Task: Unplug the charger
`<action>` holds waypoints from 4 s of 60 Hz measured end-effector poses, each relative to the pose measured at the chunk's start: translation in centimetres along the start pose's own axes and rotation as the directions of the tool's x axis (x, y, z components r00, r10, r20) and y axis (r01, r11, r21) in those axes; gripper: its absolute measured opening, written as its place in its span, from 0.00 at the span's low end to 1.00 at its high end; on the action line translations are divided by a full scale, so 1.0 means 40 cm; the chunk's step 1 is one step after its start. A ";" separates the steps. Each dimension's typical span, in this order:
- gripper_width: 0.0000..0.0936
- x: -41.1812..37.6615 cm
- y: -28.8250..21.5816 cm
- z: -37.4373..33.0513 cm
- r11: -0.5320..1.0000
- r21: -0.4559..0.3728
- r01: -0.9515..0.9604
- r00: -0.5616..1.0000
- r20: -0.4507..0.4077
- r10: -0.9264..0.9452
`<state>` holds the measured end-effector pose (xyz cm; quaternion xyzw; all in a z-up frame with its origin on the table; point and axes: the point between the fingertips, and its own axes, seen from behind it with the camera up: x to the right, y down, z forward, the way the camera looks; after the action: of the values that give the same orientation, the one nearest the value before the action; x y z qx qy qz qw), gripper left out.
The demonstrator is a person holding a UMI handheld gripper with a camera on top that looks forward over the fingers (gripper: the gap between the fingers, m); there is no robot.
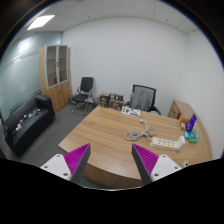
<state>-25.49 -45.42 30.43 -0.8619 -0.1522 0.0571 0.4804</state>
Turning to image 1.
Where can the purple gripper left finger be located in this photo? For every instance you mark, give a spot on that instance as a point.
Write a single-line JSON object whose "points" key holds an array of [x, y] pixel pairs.
{"points": [[69, 166]]}

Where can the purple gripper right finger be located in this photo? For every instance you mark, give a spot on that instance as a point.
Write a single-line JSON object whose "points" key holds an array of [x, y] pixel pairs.
{"points": [[151, 166]]}

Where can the white charger adapter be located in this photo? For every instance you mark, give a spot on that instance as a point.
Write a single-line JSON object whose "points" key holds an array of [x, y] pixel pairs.
{"points": [[180, 142]]}

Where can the white power strip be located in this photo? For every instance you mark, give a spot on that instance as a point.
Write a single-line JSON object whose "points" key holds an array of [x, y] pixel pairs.
{"points": [[164, 144]]}

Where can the blue small box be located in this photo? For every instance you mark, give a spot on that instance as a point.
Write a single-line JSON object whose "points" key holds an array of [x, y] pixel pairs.
{"points": [[186, 135]]}

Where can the green small box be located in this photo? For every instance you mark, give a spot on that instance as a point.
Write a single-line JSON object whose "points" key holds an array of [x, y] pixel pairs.
{"points": [[192, 137]]}

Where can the white printed sheet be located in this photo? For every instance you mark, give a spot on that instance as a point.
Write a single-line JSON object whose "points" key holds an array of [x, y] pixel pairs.
{"points": [[130, 111]]}

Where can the black visitor chair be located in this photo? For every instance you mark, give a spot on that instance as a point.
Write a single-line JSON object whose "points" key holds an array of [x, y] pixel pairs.
{"points": [[84, 92]]}

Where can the grey mesh office chair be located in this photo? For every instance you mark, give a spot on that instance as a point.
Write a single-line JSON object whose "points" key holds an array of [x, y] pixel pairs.
{"points": [[143, 98]]}

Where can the black leather sofa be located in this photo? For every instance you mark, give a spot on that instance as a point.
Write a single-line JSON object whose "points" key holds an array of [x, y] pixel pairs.
{"points": [[20, 142]]}

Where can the small items on sofa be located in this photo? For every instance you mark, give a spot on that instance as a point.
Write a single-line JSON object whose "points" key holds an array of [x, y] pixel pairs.
{"points": [[25, 118]]}

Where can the brown cardboard boxes stack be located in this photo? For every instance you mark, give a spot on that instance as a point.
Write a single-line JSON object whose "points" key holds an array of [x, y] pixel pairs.
{"points": [[111, 100]]}

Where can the wooden glass-door cabinet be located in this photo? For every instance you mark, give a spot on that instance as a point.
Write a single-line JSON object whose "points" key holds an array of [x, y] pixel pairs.
{"points": [[54, 76]]}

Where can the ceiling light panel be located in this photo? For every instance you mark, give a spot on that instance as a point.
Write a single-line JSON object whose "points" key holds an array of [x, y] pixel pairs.
{"points": [[40, 21]]}

